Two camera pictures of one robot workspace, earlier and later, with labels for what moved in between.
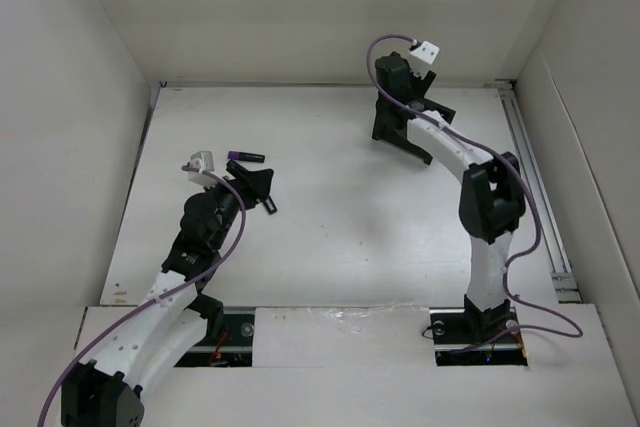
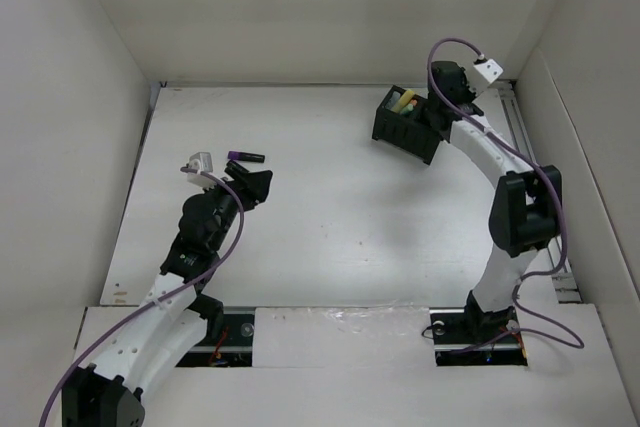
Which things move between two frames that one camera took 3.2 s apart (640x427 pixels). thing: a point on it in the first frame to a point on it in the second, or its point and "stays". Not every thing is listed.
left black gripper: [251, 186] stays
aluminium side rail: [559, 263] stays
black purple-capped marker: [246, 156] stays
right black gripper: [421, 85] to [464, 83]
